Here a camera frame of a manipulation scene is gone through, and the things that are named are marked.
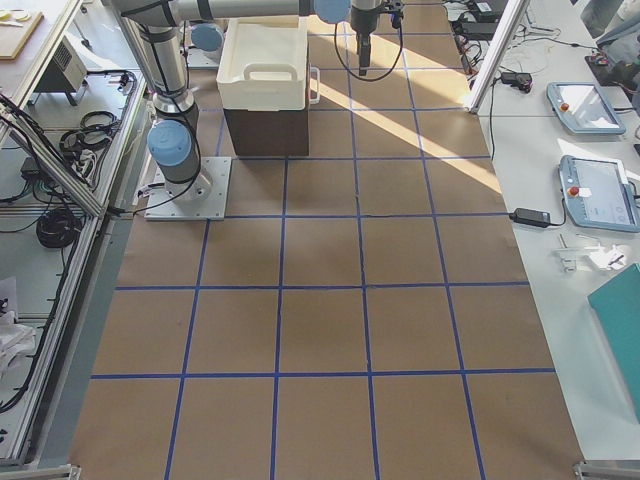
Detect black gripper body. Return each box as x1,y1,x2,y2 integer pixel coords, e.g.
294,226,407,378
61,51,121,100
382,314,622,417
349,0,376,34

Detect white drawer handle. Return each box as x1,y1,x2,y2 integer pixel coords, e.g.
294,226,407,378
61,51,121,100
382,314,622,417
309,66,321,105

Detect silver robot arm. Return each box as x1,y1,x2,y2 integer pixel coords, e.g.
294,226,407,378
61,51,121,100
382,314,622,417
111,1,382,204

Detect white plastic tray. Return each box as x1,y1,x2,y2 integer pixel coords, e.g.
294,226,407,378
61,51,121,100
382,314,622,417
216,16,308,111

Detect upper teach pendant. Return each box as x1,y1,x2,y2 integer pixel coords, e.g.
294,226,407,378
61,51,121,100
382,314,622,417
546,82,626,135

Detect teach pendant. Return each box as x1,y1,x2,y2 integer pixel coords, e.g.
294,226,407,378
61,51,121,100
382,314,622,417
546,82,626,135
558,155,639,233

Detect black power adapter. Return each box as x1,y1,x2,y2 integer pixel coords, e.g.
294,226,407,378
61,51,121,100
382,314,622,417
509,208,551,228

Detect brown paper table mat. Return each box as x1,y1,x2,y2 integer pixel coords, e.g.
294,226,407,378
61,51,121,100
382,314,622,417
69,1,581,479

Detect lower teach pendant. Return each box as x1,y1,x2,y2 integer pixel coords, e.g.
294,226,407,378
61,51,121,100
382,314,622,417
558,155,639,233

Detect grey electronics box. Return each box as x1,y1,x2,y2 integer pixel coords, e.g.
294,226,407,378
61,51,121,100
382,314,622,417
34,37,87,94

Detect wooden board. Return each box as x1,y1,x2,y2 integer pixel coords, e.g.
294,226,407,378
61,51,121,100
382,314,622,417
1,7,44,61

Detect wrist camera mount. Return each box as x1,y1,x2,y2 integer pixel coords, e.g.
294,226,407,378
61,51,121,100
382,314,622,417
381,0,404,30

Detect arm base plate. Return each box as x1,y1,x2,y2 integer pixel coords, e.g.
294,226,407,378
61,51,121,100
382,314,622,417
143,157,232,221

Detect coiled black cables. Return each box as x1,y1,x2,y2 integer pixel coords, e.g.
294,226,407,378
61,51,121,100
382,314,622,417
59,110,120,157

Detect white bracket parts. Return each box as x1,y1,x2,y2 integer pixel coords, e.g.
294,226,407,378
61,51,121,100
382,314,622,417
554,234,628,273

